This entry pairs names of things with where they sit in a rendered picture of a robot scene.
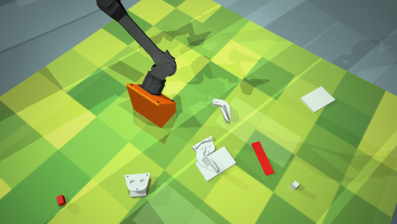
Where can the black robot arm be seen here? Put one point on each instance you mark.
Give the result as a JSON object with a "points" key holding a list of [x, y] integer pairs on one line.
{"points": [[165, 64]]}

